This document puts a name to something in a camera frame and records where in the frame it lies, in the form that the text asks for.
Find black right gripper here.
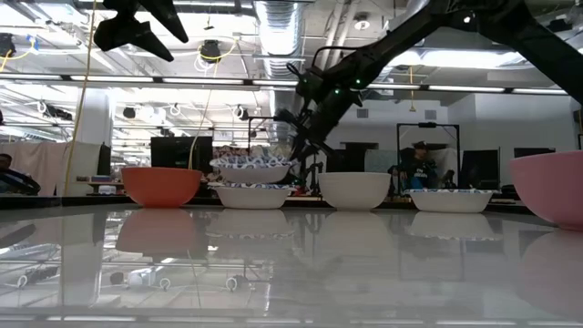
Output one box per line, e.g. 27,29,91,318
284,102,347,170

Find blue patterned paper bowl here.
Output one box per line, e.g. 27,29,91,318
404,188,495,214
209,154,300,185
208,181,298,210

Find white plastic bowl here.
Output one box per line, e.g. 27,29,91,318
317,171,393,211

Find orange plastic bowl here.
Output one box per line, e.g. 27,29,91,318
120,166,204,210

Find pink plastic bowl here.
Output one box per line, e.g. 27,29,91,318
508,149,583,231

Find black ceiling device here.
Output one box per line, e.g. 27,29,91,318
199,39,222,63

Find large black screen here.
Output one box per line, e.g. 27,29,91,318
149,135,214,170

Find person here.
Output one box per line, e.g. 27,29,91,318
390,140,457,190
0,152,42,197

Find white fabric partition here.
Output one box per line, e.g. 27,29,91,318
0,140,102,198

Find black monitor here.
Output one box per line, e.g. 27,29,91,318
513,146,557,159
459,149,501,190

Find thick yellow cable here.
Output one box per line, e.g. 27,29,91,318
60,0,98,198

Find silver ventilation duct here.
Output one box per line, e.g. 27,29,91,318
251,0,307,79

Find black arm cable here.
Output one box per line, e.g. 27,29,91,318
311,45,366,70

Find black metal stand frame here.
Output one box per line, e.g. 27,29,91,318
395,121,462,190

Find black aluminium table frame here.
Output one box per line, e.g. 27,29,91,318
0,194,535,211

